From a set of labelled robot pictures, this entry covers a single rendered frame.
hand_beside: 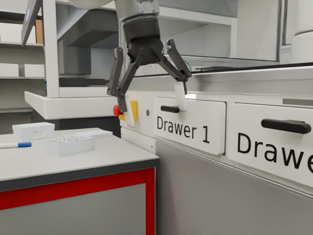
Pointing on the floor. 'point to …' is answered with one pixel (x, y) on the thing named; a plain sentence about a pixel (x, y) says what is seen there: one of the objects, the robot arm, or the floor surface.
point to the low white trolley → (77, 189)
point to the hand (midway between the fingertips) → (157, 114)
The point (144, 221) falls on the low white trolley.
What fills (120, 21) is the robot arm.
